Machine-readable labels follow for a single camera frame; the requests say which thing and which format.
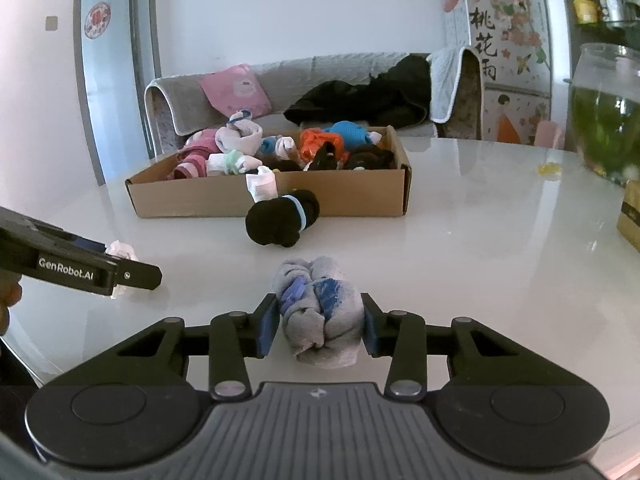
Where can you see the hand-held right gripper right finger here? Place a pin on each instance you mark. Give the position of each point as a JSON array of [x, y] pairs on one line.
[[371, 325]]

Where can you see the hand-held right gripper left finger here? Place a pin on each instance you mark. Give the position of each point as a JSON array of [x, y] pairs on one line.
[[267, 325]]

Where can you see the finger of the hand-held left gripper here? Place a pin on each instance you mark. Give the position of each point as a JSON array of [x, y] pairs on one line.
[[140, 276], [90, 245]]

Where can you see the grey sock bundle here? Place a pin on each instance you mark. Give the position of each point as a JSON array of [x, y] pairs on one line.
[[320, 320]]

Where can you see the cardboard box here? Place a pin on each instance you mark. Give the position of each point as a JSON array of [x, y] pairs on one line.
[[200, 200]]

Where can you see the white bundle green band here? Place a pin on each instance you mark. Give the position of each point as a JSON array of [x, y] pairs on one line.
[[235, 164]]

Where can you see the black patterned sock bundle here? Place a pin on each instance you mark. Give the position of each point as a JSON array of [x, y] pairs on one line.
[[325, 159]]

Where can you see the white sock bundle blue cuff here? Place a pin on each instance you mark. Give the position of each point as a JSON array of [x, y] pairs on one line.
[[240, 135]]

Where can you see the orange plastic bag bundle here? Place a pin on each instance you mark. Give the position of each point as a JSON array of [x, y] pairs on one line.
[[315, 142]]

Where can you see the white desktop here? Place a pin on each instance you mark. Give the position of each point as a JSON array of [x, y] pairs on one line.
[[475, 260]]

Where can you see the person's left hand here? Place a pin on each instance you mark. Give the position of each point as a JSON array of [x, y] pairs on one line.
[[7, 292]]

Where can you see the black bundle blue band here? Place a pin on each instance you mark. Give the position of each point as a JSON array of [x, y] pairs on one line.
[[275, 220]]

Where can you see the pink fuzzy sock bundle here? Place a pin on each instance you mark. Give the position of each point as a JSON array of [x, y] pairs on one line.
[[195, 157]]

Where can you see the grey door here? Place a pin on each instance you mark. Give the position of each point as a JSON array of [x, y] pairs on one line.
[[115, 110]]

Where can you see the small white bundle dark tie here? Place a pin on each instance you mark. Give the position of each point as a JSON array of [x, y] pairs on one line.
[[262, 186]]

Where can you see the plain black sock bundle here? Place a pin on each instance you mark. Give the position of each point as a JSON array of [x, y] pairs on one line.
[[370, 157]]

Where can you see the pale sock bundle blue toe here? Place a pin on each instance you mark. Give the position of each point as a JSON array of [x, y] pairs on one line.
[[280, 146]]

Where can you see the pink cushion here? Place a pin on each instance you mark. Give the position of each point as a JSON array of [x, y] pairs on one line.
[[235, 90]]

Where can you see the round red door sticker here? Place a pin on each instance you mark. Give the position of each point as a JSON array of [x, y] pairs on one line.
[[97, 20]]

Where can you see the black clothing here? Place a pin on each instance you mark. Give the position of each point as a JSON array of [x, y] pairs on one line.
[[370, 95]]

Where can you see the small yellow scrap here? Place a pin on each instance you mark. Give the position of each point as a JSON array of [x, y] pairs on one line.
[[548, 169]]

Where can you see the white quilted throw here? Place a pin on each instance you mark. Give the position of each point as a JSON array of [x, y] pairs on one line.
[[442, 85]]

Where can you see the pink stool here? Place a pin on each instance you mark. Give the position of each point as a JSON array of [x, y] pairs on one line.
[[549, 135]]

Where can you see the grey sofa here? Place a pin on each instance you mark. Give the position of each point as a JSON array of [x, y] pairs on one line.
[[325, 67]]

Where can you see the brown carton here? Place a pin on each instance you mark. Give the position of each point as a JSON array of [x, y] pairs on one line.
[[631, 215]]

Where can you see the glass fish bowl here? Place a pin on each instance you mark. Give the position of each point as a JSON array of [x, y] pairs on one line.
[[605, 120]]

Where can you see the floral printed cabinet cover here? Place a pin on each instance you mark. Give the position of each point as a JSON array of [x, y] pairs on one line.
[[500, 35]]

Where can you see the yellow cup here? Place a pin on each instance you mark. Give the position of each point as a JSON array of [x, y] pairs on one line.
[[585, 11]]

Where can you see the metal can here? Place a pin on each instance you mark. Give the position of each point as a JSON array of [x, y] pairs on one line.
[[620, 0]]

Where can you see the wall light switch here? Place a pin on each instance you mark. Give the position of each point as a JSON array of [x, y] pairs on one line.
[[50, 23]]

